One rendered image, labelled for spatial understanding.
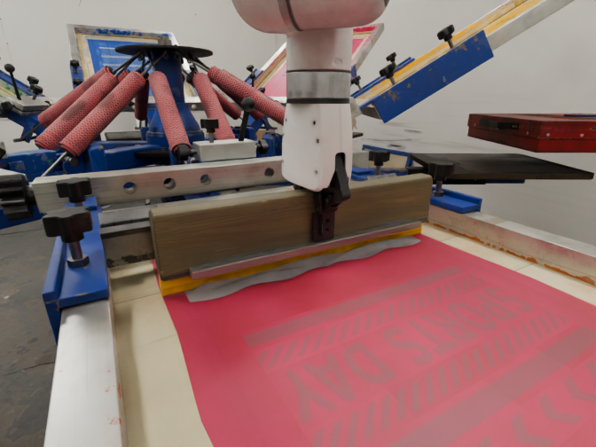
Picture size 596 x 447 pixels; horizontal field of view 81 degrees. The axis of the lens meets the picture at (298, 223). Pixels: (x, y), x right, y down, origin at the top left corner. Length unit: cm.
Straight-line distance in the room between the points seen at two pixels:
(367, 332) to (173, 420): 18
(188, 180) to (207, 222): 32
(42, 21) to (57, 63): 37
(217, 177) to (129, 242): 30
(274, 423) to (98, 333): 16
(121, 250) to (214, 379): 22
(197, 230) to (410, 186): 31
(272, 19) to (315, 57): 7
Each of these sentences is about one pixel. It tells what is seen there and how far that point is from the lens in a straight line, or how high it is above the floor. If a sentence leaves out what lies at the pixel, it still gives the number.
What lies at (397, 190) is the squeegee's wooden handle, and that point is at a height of 104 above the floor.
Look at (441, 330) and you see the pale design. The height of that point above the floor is 95.
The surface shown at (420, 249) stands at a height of 95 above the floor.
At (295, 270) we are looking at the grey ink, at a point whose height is 96.
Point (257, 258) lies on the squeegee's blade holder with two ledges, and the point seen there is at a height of 99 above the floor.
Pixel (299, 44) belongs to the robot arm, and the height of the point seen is 122.
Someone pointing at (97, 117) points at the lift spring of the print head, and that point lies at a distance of 107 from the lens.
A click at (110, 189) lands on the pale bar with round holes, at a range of 68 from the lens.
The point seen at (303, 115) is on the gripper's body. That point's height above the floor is 115.
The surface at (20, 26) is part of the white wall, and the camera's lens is 465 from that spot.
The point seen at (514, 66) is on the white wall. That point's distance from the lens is 261.
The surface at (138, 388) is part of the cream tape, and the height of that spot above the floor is 96.
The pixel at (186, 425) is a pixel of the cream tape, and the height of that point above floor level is 96.
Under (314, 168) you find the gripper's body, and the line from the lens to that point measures 40.
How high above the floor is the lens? 117
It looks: 20 degrees down
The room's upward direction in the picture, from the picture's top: straight up
